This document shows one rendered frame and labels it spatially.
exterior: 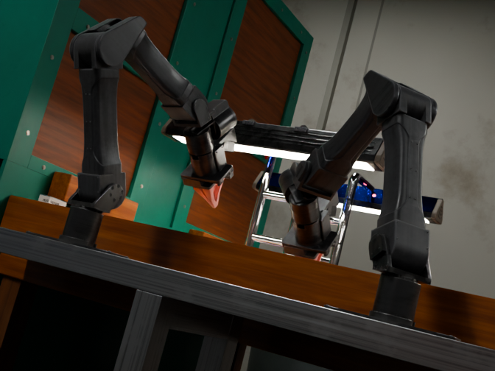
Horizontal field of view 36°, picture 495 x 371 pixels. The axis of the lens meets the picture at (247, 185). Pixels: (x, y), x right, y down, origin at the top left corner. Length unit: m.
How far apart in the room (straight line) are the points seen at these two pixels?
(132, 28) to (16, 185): 0.62
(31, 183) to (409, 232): 1.06
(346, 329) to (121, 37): 0.71
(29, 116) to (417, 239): 1.06
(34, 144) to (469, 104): 3.03
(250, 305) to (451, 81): 3.63
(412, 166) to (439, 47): 3.45
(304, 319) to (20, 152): 1.07
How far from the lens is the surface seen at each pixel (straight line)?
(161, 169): 2.35
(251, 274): 1.47
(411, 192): 1.21
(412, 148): 1.25
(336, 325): 0.98
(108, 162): 1.42
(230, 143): 1.69
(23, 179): 1.91
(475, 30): 4.67
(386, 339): 0.97
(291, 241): 1.55
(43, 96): 1.93
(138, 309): 1.10
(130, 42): 1.43
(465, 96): 4.51
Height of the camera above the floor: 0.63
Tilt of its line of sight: 9 degrees up
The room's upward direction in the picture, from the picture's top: 15 degrees clockwise
